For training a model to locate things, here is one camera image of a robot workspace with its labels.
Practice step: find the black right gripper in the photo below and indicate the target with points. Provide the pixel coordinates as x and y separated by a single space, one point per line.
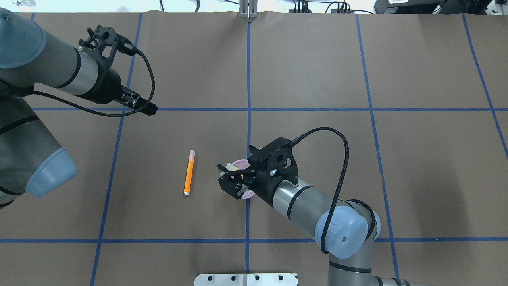
263 185

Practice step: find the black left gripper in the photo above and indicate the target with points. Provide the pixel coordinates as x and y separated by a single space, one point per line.
108 87

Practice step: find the green highlighter pen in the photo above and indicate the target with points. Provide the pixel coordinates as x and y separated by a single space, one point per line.
232 167

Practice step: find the orange highlighter pen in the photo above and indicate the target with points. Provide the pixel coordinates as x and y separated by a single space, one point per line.
189 173

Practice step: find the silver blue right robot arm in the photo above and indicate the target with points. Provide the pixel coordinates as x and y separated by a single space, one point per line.
344 229

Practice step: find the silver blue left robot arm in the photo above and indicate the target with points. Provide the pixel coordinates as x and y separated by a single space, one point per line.
36 63

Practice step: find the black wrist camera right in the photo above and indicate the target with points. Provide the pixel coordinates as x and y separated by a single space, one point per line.
276 155

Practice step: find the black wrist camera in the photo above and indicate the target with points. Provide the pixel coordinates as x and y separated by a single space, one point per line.
102 45
276 155

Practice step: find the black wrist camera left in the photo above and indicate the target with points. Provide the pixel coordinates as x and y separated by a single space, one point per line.
102 45

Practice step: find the white camera pedestal column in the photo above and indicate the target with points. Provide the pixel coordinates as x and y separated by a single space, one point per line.
247 279

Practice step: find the aluminium frame post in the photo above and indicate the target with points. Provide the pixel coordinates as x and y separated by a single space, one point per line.
248 9

